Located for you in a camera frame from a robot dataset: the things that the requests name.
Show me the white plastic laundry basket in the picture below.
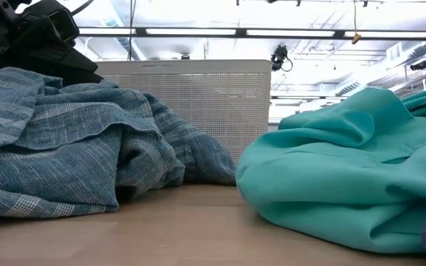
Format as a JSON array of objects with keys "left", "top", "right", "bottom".
[{"left": 94, "top": 59, "right": 273, "bottom": 166}]

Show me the thin black hanging cable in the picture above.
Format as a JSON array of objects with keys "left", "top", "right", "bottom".
[{"left": 128, "top": 0, "right": 137, "bottom": 62}]

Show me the yellow hanging tag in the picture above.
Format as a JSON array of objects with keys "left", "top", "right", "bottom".
[{"left": 351, "top": 0, "right": 362, "bottom": 46}]

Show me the blue striped heather shirt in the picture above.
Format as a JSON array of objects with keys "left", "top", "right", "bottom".
[{"left": 0, "top": 66, "right": 237, "bottom": 219}]

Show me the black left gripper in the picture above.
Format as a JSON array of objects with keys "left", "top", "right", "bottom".
[{"left": 0, "top": 0, "right": 104, "bottom": 85}]

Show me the teal shirt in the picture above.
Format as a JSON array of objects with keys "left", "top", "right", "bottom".
[{"left": 234, "top": 83, "right": 426, "bottom": 256}]

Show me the black overhead frame bar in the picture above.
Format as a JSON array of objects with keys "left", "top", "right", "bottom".
[{"left": 77, "top": 26, "right": 426, "bottom": 41}]

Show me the black overhead camera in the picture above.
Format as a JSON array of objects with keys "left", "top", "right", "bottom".
[{"left": 270, "top": 44, "right": 294, "bottom": 72}]

